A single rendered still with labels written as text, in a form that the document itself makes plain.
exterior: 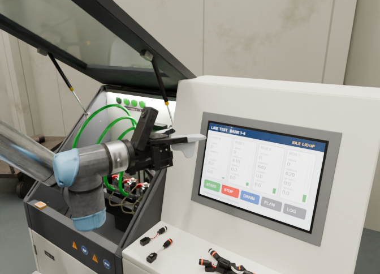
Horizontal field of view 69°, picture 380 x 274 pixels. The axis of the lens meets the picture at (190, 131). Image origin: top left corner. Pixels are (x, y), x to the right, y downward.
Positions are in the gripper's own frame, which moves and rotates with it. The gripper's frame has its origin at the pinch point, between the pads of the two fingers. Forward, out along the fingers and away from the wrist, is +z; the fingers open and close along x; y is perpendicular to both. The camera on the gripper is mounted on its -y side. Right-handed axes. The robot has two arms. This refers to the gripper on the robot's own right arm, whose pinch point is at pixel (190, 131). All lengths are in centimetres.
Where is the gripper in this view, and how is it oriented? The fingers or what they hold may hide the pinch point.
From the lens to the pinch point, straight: 78.3
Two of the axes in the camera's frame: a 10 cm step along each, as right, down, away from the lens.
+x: 5.9, 1.1, -8.0
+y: 0.8, 9.8, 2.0
